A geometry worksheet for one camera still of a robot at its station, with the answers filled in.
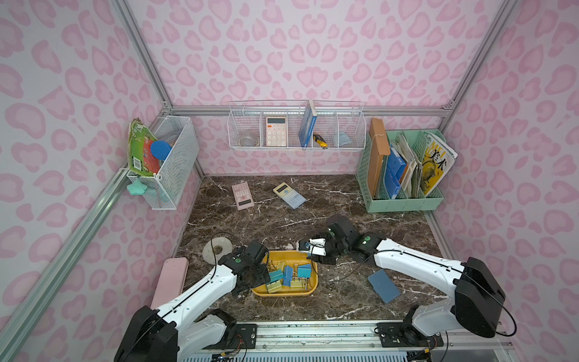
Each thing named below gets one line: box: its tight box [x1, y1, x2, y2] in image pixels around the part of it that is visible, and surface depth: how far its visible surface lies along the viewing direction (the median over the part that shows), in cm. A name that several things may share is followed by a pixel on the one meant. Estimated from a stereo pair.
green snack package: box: [127, 117, 161, 177], surface depth 72 cm
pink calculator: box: [231, 181, 255, 211], surface depth 112 cm
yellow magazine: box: [420, 131, 459, 197], surface depth 100 cm
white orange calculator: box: [265, 116, 288, 148], surface depth 95 cm
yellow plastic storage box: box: [251, 250, 319, 297], surface depth 85 cm
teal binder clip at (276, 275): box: [268, 269, 285, 283], surface depth 84 cm
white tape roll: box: [202, 236, 233, 266], surface depth 97 cm
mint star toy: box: [126, 176, 148, 196], surface depth 64 cm
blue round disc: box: [150, 140, 172, 161], surface depth 77 cm
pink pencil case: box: [150, 257, 190, 311], surface depth 87 cm
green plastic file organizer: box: [355, 128, 447, 214], surface depth 102 cm
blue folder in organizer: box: [384, 144, 408, 200], surface depth 99 cm
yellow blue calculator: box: [272, 181, 307, 210], surface depth 112 cm
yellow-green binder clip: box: [290, 276, 310, 292], surface depth 84 cm
